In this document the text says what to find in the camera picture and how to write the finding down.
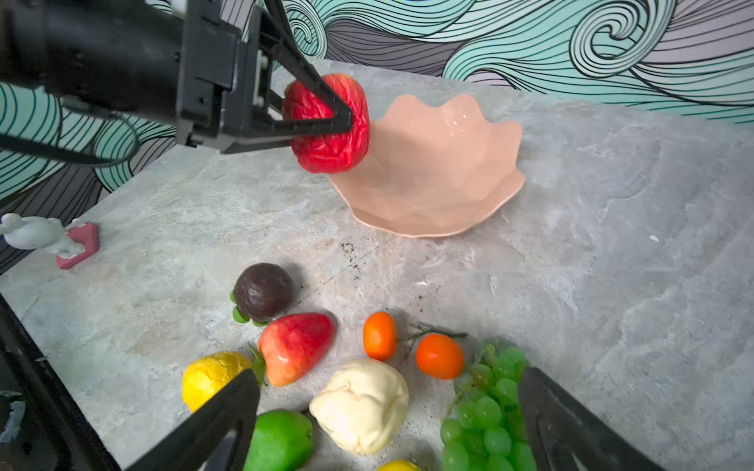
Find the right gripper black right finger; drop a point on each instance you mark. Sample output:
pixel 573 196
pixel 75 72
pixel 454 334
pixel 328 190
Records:
pixel 564 435

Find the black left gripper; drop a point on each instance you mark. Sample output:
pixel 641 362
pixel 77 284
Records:
pixel 224 90

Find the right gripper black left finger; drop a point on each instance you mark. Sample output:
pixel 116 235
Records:
pixel 216 437

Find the pink scalloped fruit bowl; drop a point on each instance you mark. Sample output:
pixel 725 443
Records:
pixel 433 171

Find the yellow lemon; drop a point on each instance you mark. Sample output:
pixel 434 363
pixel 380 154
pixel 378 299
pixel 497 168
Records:
pixel 399 465

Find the cream fake garlic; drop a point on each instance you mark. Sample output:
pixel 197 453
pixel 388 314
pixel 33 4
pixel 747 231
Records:
pixel 362 406

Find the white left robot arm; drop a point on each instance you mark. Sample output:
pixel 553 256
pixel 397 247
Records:
pixel 106 58

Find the yellow pear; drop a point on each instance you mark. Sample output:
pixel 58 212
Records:
pixel 206 377

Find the green grape bunch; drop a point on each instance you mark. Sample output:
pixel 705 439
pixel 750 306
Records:
pixel 484 428

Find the green lime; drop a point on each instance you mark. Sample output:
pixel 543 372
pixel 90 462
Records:
pixel 282 440

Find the orange tomato right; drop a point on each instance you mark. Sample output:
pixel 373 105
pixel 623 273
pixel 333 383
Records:
pixel 437 352

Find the orange tomato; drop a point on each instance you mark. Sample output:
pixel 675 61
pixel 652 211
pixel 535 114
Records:
pixel 437 352
pixel 380 336

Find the dark brown mangosteen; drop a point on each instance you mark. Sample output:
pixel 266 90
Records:
pixel 262 293

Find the orange tomato left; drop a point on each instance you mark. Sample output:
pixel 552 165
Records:
pixel 380 336

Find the white figurine on pink base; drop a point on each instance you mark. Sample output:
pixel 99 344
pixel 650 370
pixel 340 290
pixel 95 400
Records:
pixel 70 246

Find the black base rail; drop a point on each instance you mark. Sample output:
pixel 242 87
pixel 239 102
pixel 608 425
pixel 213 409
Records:
pixel 75 444

